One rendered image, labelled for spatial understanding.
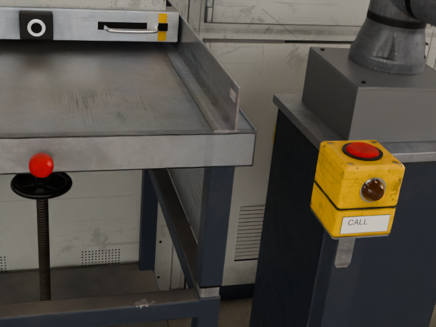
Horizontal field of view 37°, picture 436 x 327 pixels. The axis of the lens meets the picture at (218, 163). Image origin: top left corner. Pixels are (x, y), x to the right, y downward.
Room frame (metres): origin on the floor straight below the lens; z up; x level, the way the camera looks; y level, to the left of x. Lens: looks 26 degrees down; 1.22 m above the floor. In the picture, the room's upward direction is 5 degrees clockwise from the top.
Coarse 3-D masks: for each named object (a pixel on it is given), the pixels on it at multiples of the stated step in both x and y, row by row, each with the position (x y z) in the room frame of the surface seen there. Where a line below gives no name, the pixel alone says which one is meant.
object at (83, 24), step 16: (0, 16) 1.19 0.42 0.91; (16, 16) 1.19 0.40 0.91; (64, 16) 1.22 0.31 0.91; (80, 16) 1.23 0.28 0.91; (96, 16) 1.23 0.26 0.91; (112, 16) 1.24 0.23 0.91; (128, 16) 1.25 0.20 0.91; (144, 16) 1.26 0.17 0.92; (176, 16) 1.28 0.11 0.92; (0, 32) 1.18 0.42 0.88; (16, 32) 1.19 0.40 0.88; (64, 32) 1.22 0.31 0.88; (80, 32) 1.23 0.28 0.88; (96, 32) 1.23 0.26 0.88; (176, 32) 1.28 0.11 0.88
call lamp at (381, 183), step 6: (366, 180) 0.70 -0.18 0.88; (372, 180) 0.70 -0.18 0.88; (378, 180) 0.70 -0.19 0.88; (366, 186) 0.69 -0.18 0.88; (372, 186) 0.69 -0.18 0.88; (378, 186) 0.69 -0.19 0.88; (384, 186) 0.70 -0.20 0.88; (360, 192) 0.69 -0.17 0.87; (366, 192) 0.69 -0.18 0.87; (372, 192) 0.69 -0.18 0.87; (378, 192) 0.69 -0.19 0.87; (384, 192) 0.69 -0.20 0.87; (366, 198) 0.69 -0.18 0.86; (372, 198) 0.69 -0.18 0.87; (378, 198) 0.69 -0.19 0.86
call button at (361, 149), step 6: (354, 144) 0.75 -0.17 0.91; (360, 144) 0.75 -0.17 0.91; (366, 144) 0.75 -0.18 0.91; (348, 150) 0.73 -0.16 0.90; (354, 150) 0.73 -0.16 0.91; (360, 150) 0.73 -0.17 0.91; (366, 150) 0.73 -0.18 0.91; (372, 150) 0.73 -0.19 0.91; (360, 156) 0.72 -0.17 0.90; (366, 156) 0.72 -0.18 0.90; (372, 156) 0.72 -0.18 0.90
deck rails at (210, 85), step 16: (192, 32) 1.19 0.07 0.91; (176, 48) 1.29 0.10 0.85; (192, 48) 1.18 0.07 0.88; (176, 64) 1.18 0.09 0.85; (192, 64) 1.17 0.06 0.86; (208, 64) 1.06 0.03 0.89; (192, 80) 1.10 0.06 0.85; (208, 80) 1.05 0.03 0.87; (224, 80) 0.96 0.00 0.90; (192, 96) 1.02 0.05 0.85; (208, 96) 1.03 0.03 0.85; (224, 96) 0.95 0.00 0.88; (208, 112) 0.95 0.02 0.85; (224, 112) 0.95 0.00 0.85; (224, 128) 0.89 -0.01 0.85
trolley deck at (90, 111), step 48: (0, 48) 1.19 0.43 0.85; (48, 48) 1.22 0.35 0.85; (96, 48) 1.25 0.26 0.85; (144, 48) 1.28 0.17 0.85; (0, 96) 0.95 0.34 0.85; (48, 96) 0.97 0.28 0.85; (96, 96) 0.99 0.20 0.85; (144, 96) 1.01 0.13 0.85; (0, 144) 0.80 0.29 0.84; (48, 144) 0.81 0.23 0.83; (96, 144) 0.83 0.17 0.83; (144, 144) 0.85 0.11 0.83; (192, 144) 0.87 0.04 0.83; (240, 144) 0.89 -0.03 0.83
